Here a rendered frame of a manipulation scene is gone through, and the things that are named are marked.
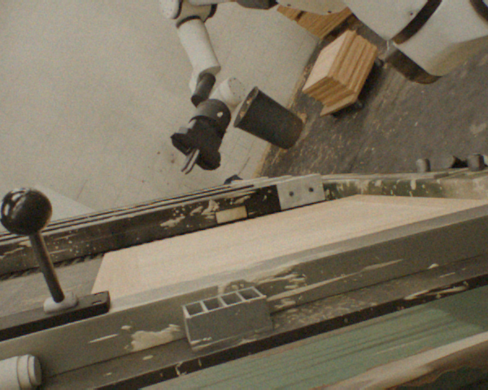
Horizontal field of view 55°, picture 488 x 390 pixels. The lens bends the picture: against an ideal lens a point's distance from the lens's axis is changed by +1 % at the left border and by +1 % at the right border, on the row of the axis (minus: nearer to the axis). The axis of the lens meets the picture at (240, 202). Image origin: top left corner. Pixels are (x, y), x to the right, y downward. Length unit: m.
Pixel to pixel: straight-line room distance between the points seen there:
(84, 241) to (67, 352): 0.74
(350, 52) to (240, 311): 3.67
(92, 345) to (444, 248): 0.35
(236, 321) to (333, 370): 0.20
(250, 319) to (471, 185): 0.48
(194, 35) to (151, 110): 4.77
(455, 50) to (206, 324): 0.35
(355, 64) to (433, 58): 3.48
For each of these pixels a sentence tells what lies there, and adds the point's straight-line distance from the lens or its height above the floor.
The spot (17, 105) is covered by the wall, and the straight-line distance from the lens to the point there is 6.05.
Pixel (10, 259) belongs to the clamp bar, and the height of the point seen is 1.50.
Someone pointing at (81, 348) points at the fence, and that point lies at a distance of 0.44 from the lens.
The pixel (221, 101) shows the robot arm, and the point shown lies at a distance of 1.14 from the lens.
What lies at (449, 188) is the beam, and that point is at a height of 0.90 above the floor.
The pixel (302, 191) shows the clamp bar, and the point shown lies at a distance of 1.23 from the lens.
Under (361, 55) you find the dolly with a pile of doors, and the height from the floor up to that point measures 0.21.
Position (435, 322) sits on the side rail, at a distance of 0.25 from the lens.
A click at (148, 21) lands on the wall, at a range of 6.30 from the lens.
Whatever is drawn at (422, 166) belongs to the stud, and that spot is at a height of 0.88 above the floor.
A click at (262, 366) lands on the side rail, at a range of 0.23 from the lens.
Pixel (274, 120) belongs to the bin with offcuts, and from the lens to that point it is 5.09.
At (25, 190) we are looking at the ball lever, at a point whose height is 1.42.
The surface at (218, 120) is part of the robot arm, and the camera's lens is 1.09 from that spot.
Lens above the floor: 1.35
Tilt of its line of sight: 13 degrees down
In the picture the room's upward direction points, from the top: 62 degrees counter-clockwise
